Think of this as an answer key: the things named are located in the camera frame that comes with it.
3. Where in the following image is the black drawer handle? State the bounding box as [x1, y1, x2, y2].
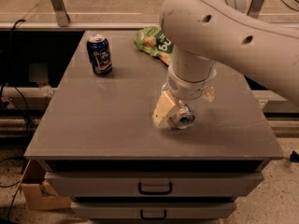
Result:
[140, 210, 167, 220]
[137, 182, 173, 195]

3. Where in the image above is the upper black drawer handle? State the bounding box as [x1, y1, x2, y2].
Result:
[137, 182, 173, 195]

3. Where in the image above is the metal railing bracket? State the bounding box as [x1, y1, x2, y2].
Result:
[247, 0, 264, 19]
[50, 0, 70, 27]

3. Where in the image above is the left metal railing bracket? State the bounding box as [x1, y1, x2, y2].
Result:
[50, 0, 70, 27]

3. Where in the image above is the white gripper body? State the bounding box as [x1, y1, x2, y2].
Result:
[167, 67, 217, 101]

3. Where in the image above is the cardboard box on floor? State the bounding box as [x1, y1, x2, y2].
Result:
[19, 159, 73, 212]

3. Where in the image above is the black object on floor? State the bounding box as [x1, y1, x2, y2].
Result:
[290, 151, 299, 162]

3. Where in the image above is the dark blue pepsi can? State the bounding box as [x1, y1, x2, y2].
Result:
[86, 35, 112, 76]

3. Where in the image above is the green chip bag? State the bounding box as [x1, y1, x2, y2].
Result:
[134, 26, 174, 65]

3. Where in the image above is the silver blue redbull can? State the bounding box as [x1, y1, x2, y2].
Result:
[161, 82, 196, 130]

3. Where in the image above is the grey drawer cabinet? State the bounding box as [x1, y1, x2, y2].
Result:
[25, 31, 283, 224]

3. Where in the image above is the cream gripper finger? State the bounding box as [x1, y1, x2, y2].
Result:
[152, 91, 179, 127]
[204, 87, 215, 102]

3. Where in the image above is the lower black drawer handle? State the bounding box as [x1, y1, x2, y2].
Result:
[140, 210, 167, 220]

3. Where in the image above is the right metal railing bracket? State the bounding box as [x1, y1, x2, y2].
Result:
[247, 0, 264, 19]

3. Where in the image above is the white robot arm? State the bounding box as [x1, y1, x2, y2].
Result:
[152, 0, 299, 127]

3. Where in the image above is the black cable at left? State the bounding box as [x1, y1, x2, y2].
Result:
[0, 18, 38, 133]

